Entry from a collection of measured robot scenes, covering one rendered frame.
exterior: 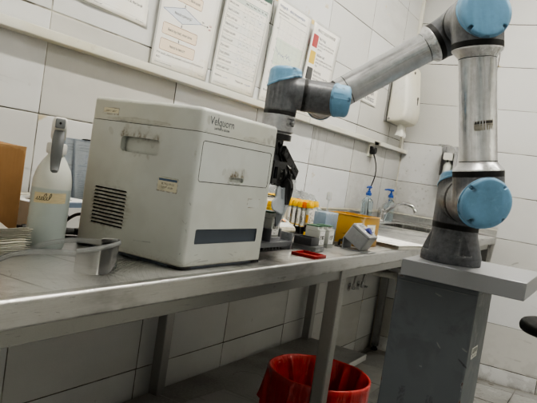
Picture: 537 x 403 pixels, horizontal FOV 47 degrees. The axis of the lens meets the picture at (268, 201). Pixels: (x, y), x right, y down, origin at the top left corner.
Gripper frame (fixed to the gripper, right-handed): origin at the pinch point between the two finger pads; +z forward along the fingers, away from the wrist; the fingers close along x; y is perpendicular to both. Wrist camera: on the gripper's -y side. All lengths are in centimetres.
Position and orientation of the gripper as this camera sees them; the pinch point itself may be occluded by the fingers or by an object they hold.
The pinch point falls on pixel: (268, 218)
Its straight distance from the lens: 144.6
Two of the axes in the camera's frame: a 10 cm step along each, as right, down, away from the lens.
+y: -5.0, -0.3, -8.7
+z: -1.5, 9.9, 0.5
